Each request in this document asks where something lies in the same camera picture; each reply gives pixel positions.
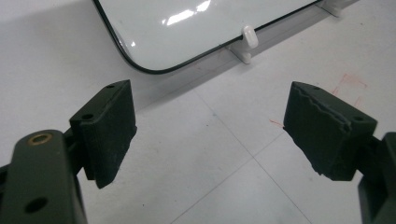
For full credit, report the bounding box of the white whiteboard stand clip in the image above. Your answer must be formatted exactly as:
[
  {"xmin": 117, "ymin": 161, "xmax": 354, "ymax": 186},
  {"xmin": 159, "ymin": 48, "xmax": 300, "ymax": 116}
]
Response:
[{"xmin": 227, "ymin": 25, "xmax": 260, "ymax": 65}]

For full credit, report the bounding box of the white table cover sheet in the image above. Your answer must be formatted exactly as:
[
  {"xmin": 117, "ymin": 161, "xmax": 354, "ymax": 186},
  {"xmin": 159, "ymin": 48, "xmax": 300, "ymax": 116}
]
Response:
[{"xmin": 0, "ymin": 0, "xmax": 396, "ymax": 224}]

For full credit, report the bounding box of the white whiteboard with black rim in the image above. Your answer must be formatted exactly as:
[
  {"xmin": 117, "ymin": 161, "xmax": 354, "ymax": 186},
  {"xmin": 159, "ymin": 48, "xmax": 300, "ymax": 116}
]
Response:
[{"xmin": 92, "ymin": 0, "xmax": 325, "ymax": 75}]

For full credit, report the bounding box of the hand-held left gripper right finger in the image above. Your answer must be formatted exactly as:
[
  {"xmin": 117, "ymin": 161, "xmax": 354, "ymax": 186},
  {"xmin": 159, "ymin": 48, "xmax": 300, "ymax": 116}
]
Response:
[{"xmin": 282, "ymin": 81, "xmax": 378, "ymax": 182}]

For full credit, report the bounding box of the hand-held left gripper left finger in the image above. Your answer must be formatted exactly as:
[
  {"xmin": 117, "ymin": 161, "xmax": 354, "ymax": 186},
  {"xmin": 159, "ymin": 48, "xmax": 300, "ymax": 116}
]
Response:
[{"xmin": 64, "ymin": 79, "xmax": 138, "ymax": 189}]

